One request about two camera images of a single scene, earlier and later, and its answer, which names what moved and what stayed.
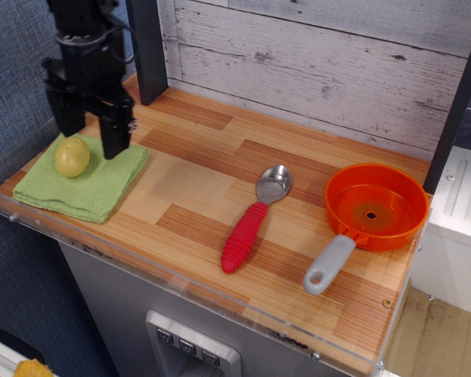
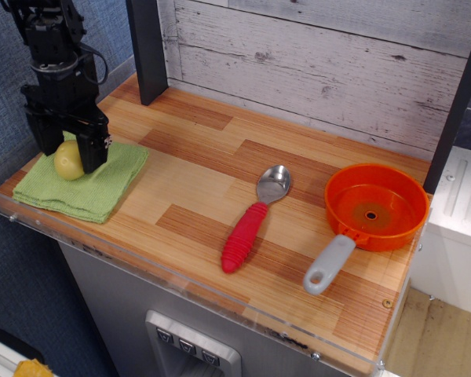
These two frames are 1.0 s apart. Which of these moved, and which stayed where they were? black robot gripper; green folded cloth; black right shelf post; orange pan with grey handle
Moved: black robot gripper
Stayed: green folded cloth; black right shelf post; orange pan with grey handle
